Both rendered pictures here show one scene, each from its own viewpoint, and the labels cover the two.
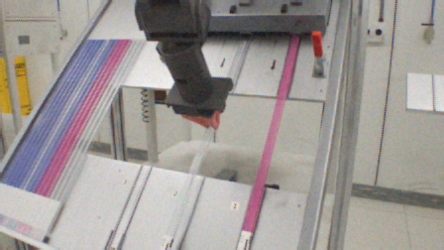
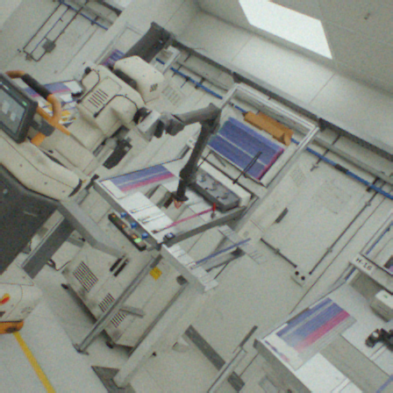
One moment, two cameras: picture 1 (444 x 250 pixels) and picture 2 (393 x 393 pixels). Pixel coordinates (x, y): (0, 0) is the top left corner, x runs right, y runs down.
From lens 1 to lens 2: 2.29 m
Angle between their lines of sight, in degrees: 20
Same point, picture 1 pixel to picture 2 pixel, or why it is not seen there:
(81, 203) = (130, 199)
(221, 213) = (162, 222)
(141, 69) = (170, 185)
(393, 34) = (312, 287)
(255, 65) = (199, 205)
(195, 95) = (178, 194)
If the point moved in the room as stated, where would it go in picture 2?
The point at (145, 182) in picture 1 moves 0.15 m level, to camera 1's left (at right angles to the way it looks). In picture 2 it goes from (150, 206) to (132, 191)
